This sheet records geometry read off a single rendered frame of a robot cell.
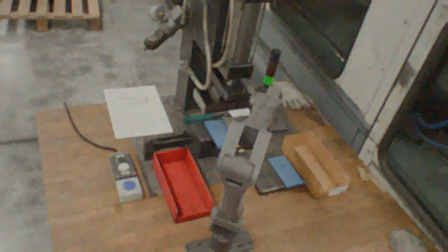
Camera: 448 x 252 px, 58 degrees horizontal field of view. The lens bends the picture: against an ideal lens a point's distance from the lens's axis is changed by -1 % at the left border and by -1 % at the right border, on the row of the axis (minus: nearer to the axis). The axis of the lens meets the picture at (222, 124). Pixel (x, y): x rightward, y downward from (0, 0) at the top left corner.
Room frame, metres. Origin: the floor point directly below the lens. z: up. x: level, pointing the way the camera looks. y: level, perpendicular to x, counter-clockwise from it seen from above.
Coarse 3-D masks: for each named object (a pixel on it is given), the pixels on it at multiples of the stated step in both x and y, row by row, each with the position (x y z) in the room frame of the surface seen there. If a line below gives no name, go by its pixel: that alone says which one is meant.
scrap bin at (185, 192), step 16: (160, 160) 0.95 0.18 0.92; (176, 160) 0.98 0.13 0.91; (192, 160) 0.95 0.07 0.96; (160, 176) 0.86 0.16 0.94; (176, 176) 0.91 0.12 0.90; (192, 176) 0.93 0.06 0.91; (176, 192) 0.84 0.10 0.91; (192, 192) 0.86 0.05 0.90; (208, 192) 0.82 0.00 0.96; (176, 208) 0.74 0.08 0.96; (192, 208) 0.80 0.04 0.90; (208, 208) 0.80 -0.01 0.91
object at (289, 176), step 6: (282, 156) 1.09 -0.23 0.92; (270, 162) 1.05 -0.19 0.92; (276, 162) 1.06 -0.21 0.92; (282, 162) 1.06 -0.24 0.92; (288, 162) 1.07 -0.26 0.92; (276, 168) 1.03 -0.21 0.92; (288, 168) 1.04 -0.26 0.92; (282, 174) 1.00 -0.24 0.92; (288, 174) 1.01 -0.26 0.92; (294, 174) 1.01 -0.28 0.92; (282, 180) 0.98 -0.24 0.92; (288, 180) 0.98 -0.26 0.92; (294, 180) 0.99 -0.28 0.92; (300, 180) 0.99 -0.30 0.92; (288, 186) 0.94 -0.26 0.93; (294, 186) 0.96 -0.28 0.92
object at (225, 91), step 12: (204, 60) 1.21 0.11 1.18; (216, 72) 1.16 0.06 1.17; (216, 84) 1.11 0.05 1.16; (228, 84) 1.09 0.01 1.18; (240, 84) 1.11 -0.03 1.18; (204, 96) 1.06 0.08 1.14; (216, 96) 1.07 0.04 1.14; (228, 96) 1.04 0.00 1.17; (240, 96) 1.06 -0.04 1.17; (204, 108) 1.01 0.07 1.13; (216, 108) 1.03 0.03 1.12; (228, 108) 1.05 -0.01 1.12; (240, 108) 1.08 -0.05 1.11
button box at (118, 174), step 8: (64, 104) 1.16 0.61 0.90; (72, 120) 1.07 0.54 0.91; (80, 136) 1.00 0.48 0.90; (96, 144) 0.98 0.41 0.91; (120, 152) 0.95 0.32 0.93; (128, 152) 0.95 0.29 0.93; (112, 160) 0.90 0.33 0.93; (128, 160) 0.91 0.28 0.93; (112, 168) 0.87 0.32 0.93; (128, 168) 0.88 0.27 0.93; (120, 176) 0.84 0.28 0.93; (128, 176) 0.85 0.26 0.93; (136, 176) 0.86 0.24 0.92
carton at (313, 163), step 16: (288, 144) 1.13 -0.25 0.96; (304, 144) 1.20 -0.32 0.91; (320, 144) 1.15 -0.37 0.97; (288, 160) 1.10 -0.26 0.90; (304, 160) 1.12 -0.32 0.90; (320, 160) 1.13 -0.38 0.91; (304, 176) 1.01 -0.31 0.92; (320, 176) 1.05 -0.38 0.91; (336, 176) 1.04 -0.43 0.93; (320, 192) 0.95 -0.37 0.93; (336, 192) 0.98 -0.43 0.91
